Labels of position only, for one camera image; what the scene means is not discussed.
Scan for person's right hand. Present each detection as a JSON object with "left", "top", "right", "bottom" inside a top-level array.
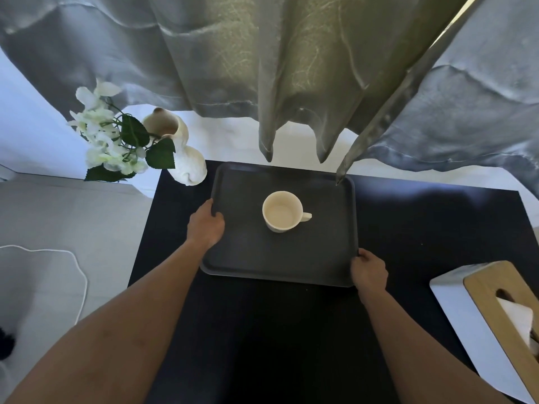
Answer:
[{"left": 350, "top": 247, "right": 390, "bottom": 306}]

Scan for dark grey tray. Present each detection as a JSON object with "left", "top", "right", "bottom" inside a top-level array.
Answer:
[{"left": 199, "top": 162, "right": 359, "bottom": 288}]

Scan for white cable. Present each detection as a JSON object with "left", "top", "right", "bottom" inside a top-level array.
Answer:
[{"left": 0, "top": 244, "right": 89, "bottom": 327}]

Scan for cream ceramic mug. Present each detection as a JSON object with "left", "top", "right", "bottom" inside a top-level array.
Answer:
[{"left": 262, "top": 190, "right": 313, "bottom": 233}]

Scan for white artificial flowers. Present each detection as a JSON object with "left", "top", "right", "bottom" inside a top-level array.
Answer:
[{"left": 67, "top": 78, "right": 177, "bottom": 183}]

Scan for person's right forearm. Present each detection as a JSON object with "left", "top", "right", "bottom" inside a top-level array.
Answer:
[{"left": 362, "top": 287, "right": 513, "bottom": 404}]

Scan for white tissue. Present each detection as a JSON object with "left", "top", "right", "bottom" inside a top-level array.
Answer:
[{"left": 496, "top": 296, "right": 539, "bottom": 355}]

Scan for black object on floor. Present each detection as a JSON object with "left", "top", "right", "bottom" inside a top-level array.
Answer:
[{"left": 0, "top": 325, "right": 17, "bottom": 361}]

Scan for person's left forearm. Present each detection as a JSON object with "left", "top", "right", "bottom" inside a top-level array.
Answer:
[{"left": 6, "top": 239, "right": 212, "bottom": 404}]

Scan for white tissue box wooden lid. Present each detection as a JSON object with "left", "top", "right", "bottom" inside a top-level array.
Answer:
[{"left": 429, "top": 260, "right": 539, "bottom": 404}]

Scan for person's left hand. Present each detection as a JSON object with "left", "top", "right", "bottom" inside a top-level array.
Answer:
[{"left": 186, "top": 198, "right": 226, "bottom": 251}]

